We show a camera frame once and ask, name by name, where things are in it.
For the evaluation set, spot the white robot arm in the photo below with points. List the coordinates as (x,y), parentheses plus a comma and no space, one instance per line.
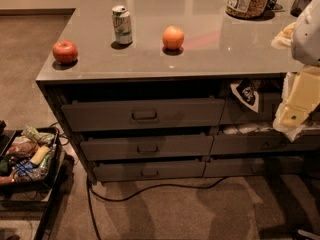
(305,42)

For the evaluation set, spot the white packets in drawer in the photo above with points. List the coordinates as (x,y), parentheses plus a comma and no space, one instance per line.
(246,128)

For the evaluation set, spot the grey drawer cabinet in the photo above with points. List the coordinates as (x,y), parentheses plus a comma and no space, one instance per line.
(217,50)

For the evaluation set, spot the yellow snack bag on counter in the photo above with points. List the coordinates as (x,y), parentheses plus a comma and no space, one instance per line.
(284,37)

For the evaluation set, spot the large snack jar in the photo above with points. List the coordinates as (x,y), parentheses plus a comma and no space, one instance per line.
(245,9)

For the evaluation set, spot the orange fruit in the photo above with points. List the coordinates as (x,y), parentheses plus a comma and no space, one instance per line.
(173,38)

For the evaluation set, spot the green white soda can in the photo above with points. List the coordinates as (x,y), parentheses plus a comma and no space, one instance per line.
(122,25)

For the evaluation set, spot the red apple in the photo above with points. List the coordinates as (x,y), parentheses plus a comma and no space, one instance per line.
(65,52)

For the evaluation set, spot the black bin with items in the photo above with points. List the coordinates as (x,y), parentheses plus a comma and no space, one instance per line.
(29,159)

